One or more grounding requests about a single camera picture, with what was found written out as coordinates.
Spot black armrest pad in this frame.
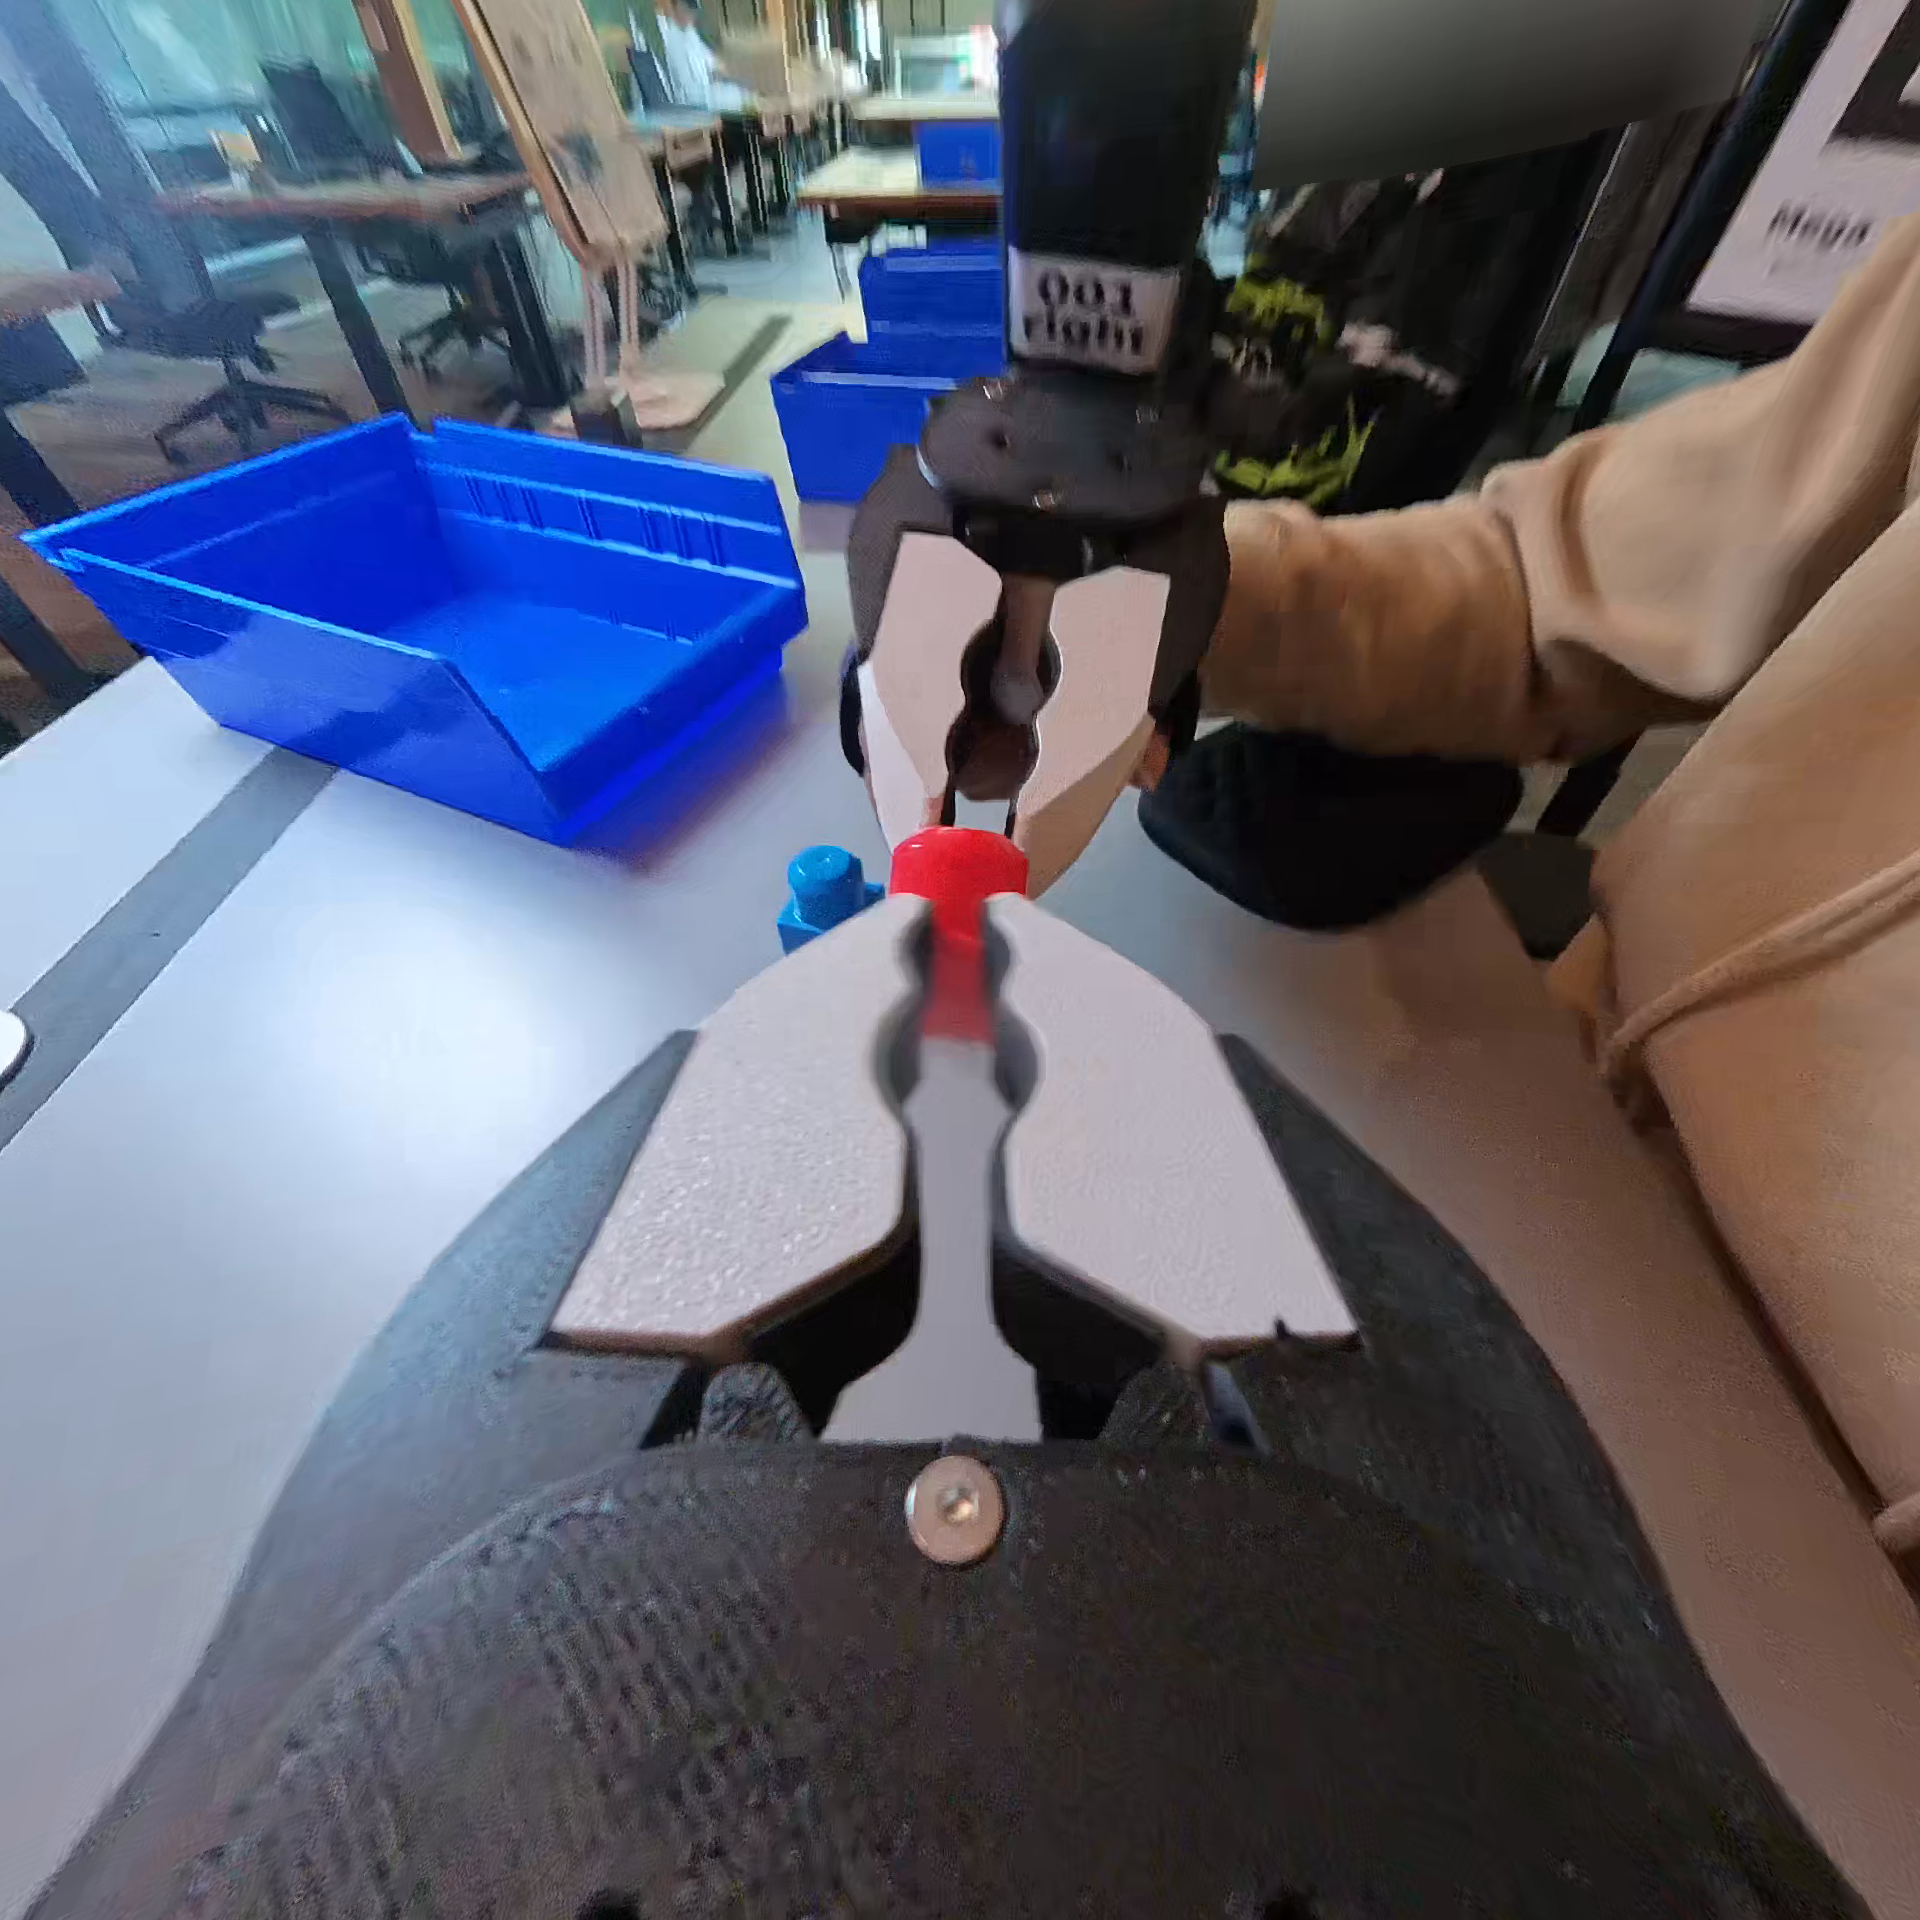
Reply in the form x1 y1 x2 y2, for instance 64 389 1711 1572
1135 725 1529 935

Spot red mega block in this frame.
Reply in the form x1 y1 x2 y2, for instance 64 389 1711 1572
888 828 1036 1049

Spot wooden easel board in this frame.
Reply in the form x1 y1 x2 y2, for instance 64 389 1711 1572
451 0 726 446

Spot black tripod pole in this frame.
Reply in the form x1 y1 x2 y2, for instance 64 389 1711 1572
1572 0 1854 440

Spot blue mega block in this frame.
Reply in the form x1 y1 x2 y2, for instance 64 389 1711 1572
773 841 892 958

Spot black office chair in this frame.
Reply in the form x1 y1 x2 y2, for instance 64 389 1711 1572
147 58 357 459

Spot person's right forearm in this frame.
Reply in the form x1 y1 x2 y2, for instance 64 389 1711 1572
1197 225 1920 771

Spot wooden desk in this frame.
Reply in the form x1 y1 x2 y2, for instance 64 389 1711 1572
149 169 580 425

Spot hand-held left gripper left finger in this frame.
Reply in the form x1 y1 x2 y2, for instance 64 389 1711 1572
550 899 935 1363

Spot framed black white sign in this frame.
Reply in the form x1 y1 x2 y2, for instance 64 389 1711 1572
1684 0 1920 326

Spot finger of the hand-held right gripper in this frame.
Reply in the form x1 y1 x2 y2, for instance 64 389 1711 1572
856 527 1006 847
1006 576 1171 899

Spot black garment green print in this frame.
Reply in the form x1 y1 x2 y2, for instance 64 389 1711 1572
1212 172 1595 516

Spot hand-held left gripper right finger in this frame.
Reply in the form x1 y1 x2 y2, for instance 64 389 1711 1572
985 894 1362 1363

